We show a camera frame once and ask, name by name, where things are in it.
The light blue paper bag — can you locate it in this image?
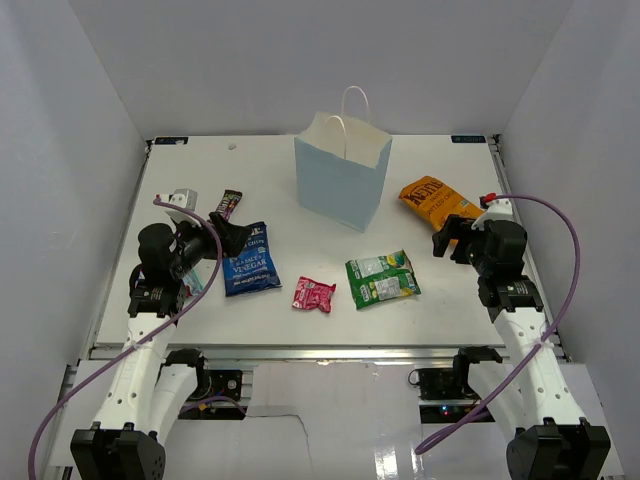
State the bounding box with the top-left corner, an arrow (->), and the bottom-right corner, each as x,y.
294,85 -> 393,232

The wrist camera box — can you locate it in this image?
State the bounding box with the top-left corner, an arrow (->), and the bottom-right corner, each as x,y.
156,188 -> 198,224
471,193 -> 514,231

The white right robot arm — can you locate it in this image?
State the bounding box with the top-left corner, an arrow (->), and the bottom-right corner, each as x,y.
433,215 -> 611,479

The teal red snack pouch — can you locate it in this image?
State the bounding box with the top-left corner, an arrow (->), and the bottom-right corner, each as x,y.
182,269 -> 204,298

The purple candy bar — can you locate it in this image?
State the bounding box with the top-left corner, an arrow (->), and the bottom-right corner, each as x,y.
215,189 -> 243,220

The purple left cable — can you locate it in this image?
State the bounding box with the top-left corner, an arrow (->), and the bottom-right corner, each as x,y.
27,197 -> 224,480

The red snack packet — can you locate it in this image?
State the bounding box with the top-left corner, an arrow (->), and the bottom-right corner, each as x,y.
292,276 -> 336,314

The orange kettle chips bag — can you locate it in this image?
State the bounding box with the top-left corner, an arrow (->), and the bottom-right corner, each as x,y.
398,176 -> 483,232

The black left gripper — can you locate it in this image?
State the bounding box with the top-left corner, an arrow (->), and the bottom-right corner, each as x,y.
170,212 -> 251,279

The blue vinegar chips bag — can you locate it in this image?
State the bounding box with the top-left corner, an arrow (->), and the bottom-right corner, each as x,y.
223,221 -> 281,297

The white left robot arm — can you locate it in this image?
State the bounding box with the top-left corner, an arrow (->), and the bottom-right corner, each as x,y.
70,209 -> 251,479

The green snack bag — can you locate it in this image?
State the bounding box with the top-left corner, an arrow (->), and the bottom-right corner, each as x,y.
345,250 -> 421,310

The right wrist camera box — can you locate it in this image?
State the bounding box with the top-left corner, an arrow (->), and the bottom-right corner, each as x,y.
471,193 -> 514,231

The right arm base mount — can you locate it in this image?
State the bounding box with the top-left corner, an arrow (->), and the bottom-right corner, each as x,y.
407,368 -> 480,424

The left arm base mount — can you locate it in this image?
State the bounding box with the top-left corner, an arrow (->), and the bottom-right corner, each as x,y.
188,369 -> 243,402

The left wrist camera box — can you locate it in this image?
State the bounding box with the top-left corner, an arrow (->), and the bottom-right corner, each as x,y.
156,188 -> 198,224

